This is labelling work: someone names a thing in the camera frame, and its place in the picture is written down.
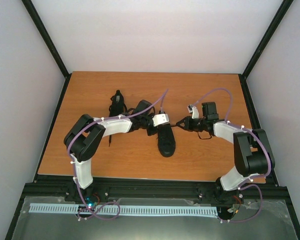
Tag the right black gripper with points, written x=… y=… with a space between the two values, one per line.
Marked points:
x=188 y=126

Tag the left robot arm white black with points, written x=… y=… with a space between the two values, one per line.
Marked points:
x=83 y=140

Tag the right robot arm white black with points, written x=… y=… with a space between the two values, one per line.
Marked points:
x=251 y=148

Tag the right black corner post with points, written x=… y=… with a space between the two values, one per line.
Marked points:
x=271 y=29

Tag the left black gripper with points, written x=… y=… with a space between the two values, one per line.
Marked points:
x=151 y=132

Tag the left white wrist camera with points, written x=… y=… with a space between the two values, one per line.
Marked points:
x=160 y=119

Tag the black corner post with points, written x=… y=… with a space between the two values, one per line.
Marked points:
x=36 y=19
x=271 y=29

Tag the black sneaker one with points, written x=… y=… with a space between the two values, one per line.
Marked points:
x=118 y=105

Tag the grey metal base plate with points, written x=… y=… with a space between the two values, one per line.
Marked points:
x=152 y=225

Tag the white slotted cable duct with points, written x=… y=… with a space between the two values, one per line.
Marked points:
x=126 y=210

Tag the left black corner post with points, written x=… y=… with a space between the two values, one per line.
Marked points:
x=36 y=19

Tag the black sneaker with laces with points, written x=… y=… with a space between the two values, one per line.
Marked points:
x=166 y=142

